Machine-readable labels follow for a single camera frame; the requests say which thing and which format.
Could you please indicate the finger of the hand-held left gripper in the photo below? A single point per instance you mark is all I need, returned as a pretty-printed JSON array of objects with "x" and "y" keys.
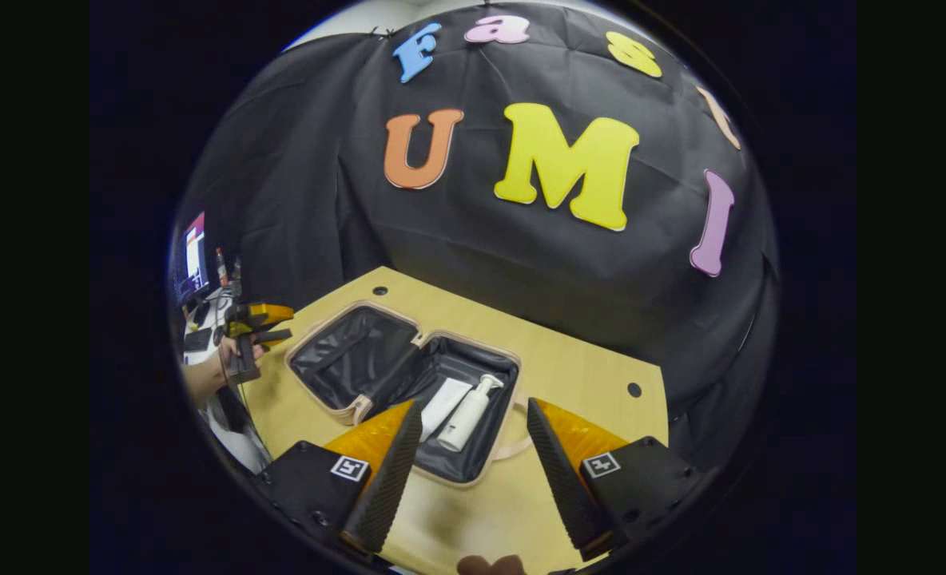
[
  {"x": 269, "y": 313},
  {"x": 273, "y": 336}
]

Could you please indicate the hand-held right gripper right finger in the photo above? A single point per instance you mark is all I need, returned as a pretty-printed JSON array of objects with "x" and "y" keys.
[{"x": 565, "y": 487}]

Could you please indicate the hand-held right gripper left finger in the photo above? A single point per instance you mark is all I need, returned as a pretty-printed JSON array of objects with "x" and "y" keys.
[{"x": 389, "y": 487}]

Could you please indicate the beige suitcase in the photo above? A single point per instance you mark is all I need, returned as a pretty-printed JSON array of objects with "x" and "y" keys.
[{"x": 353, "y": 355}]

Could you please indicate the white squeeze tube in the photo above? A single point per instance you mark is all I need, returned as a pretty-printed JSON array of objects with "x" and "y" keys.
[{"x": 445, "y": 399}]

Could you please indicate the white pump bottle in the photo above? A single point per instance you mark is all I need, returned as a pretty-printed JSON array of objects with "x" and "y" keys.
[{"x": 469, "y": 415}]

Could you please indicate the red bottle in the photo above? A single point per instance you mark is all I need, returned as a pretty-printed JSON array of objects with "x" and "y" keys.
[{"x": 221, "y": 267}]

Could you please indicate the white side desk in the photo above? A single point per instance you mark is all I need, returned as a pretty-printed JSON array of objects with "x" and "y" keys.
[{"x": 237, "y": 439}]

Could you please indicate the computer monitor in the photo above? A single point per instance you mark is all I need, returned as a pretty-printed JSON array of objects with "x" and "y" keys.
[{"x": 193, "y": 259}]

